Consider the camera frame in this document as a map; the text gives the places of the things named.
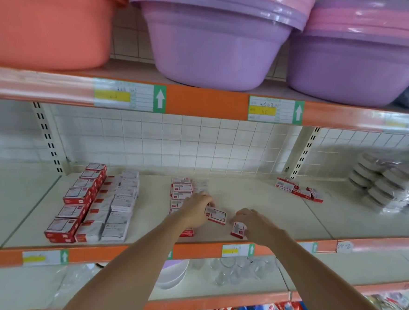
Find white shelf with orange edges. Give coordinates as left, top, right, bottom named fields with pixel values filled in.
left=0, top=30, right=409, bottom=310

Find stacks of wrapped containers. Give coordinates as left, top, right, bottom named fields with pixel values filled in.
left=346, top=149, right=409, bottom=217

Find person's right forearm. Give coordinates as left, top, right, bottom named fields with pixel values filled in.
left=266, top=221, right=380, bottom=310

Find person's left hand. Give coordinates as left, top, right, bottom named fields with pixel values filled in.
left=174, top=192, right=216, bottom=231

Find person's left forearm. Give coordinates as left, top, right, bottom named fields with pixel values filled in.
left=38, top=217, right=202, bottom=310

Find clear plastic bag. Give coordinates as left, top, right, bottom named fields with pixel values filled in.
left=55, top=264, right=104, bottom=304

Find white perforated shelf upright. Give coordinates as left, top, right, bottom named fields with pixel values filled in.
left=32, top=100, right=66, bottom=176
left=287, top=125, right=326, bottom=178

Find large label with green arrow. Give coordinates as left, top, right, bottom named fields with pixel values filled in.
left=379, top=111, right=409, bottom=133
left=247, top=92, right=307, bottom=129
left=92, top=73, right=169, bottom=118

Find cluster of clear glasses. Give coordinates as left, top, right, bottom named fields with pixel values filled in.
left=191, top=254, right=277, bottom=289

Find person's right hand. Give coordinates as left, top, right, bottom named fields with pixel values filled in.
left=233, top=205, right=281, bottom=246

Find orange plastic basin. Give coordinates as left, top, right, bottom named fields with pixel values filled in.
left=0, top=0, right=133, bottom=76

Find purple plastic basin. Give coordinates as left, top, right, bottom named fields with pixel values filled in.
left=282, top=0, right=409, bottom=113
left=129, top=0, right=332, bottom=99

